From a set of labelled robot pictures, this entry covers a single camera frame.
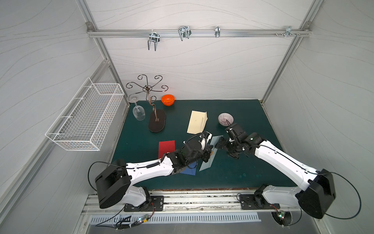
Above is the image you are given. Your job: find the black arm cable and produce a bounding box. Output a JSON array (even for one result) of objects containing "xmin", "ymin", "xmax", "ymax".
[
  {"xmin": 324, "ymin": 172, "xmax": 362, "ymax": 220},
  {"xmin": 87, "ymin": 161, "xmax": 126, "ymax": 192}
]

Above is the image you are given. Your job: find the metal double hook middle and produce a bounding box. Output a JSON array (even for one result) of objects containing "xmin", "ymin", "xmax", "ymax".
[{"xmin": 178, "ymin": 26, "xmax": 191, "ymax": 41}]

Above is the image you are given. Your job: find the white vented strip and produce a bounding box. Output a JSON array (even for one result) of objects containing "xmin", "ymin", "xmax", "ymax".
[{"xmin": 90, "ymin": 212, "xmax": 261, "ymax": 226}]

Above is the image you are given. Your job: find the metal double hook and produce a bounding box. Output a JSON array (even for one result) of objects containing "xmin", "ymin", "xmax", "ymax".
[
  {"xmin": 148, "ymin": 32, "xmax": 160, "ymax": 51},
  {"xmin": 178, "ymin": 26, "xmax": 191, "ymax": 41}
]

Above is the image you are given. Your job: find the red envelope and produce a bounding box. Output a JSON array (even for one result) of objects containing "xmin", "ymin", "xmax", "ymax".
[{"xmin": 158, "ymin": 140, "xmax": 176, "ymax": 159}]

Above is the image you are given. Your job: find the pink striped glass bowl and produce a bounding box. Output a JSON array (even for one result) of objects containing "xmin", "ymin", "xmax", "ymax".
[{"xmin": 218, "ymin": 113, "xmax": 234, "ymax": 126}]

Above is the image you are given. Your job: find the small green circuit board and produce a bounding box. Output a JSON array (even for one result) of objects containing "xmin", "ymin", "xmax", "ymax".
[{"xmin": 136, "ymin": 214, "xmax": 152, "ymax": 224}]

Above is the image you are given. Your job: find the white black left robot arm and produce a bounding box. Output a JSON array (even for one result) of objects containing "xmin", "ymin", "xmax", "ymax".
[{"xmin": 94, "ymin": 140, "xmax": 213, "ymax": 209}]

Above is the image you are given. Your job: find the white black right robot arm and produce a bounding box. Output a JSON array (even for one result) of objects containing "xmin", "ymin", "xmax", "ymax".
[{"xmin": 216, "ymin": 123, "xmax": 336, "ymax": 219}]

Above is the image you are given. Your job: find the blue envelope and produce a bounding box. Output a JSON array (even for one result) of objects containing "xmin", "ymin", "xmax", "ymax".
[{"xmin": 181, "ymin": 162, "xmax": 197, "ymax": 176}]

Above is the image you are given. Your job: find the light teal envelope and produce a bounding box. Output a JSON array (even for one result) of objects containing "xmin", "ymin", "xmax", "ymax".
[{"xmin": 199, "ymin": 135, "xmax": 223, "ymax": 171}]

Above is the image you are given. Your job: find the aluminium overhead rail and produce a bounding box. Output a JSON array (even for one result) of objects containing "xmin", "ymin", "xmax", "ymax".
[{"xmin": 87, "ymin": 28, "xmax": 312, "ymax": 39}]

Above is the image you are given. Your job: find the metal double hook left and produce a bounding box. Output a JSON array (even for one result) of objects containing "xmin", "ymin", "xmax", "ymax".
[{"xmin": 148, "ymin": 32, "xmax": 160, "ymax": 51}]

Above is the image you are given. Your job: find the cream yellow envelope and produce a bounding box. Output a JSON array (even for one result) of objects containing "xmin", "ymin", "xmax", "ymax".
[{"xmin": 187, "ymin": 111, "xmax": 208, "ymax": 134}]

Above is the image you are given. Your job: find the metal bracket hook right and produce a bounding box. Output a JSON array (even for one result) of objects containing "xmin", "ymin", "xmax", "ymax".
[{"xmin": 274, "ymin": 26, "xmax": 301, "ymax": 38}]

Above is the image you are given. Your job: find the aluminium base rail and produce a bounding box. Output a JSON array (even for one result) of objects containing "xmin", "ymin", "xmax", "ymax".
[{"xmin": 81, "ymin": 189, "xmax": 300, "ymax": 215}]

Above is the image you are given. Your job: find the small metal hook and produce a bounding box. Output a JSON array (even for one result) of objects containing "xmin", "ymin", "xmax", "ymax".
[{"xmin": 215, "ymin": 26, "xmax": 221, "ymax": 38}]

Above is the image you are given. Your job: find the orange bowl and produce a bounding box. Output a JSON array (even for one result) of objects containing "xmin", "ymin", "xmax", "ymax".
[{"xmin": 161, "ymin": 94, "xmax": 175, "ymax": 106}]

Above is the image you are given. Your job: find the clear wine glass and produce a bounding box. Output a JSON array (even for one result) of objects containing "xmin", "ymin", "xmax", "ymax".
[{"xmin": 127, "ymin": 94, "xmax": 146, "ymax": 121}]

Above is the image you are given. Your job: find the copper wine glass stand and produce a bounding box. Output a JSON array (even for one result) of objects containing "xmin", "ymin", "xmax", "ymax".
[{"xmin": 126, "ymin": 74, "xmax": 168, "ymax": 133}]

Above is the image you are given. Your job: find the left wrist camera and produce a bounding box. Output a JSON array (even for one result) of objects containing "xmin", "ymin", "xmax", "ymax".
[{"xmin": 199, "ymin": 131, "xmax": 212, "ymax": 150}]

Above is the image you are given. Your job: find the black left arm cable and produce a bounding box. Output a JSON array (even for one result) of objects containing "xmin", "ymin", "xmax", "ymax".
[{"xmin": 87, "ymin": 161, "xmax": 126, "ymax": 192}]

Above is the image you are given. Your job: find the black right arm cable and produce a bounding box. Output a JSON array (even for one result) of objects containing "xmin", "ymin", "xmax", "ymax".
[{"xmin": 324, "ymin": 172, "xmax": 362, "ymax": 220}]

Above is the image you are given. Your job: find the white wire basket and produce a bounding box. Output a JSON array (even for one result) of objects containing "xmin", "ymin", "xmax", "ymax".
[{"xmin": 45, "ymin": 78, "xmax": 124, "ymax": 151}]

